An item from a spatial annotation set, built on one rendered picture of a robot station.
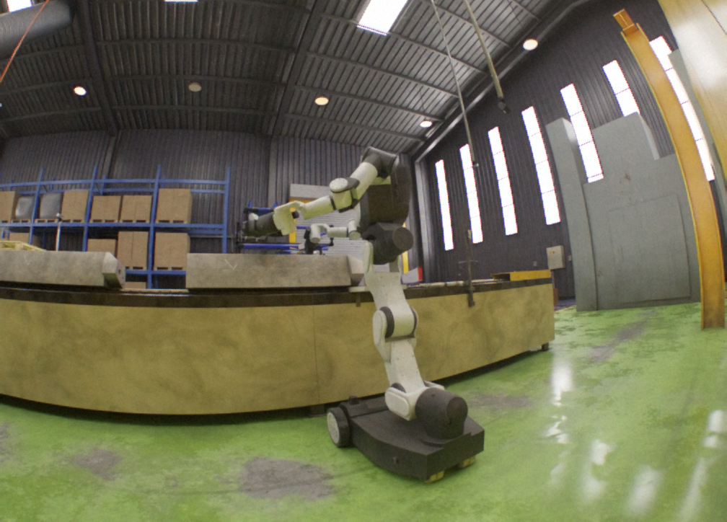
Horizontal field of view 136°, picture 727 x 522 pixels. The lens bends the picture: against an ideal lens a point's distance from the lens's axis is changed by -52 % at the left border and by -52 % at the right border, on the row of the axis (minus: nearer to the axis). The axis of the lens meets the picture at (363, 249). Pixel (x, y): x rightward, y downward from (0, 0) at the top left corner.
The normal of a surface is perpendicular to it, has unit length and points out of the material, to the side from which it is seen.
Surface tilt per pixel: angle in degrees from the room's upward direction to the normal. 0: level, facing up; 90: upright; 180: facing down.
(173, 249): 90
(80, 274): 80
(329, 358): 90
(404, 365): 66
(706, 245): 90
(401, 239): 82
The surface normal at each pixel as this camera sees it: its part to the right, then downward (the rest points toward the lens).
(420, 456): -0.70, -0.07
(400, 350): 0.37, -0.54
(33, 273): 0.40, -0.32
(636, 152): -0.91, -0.01
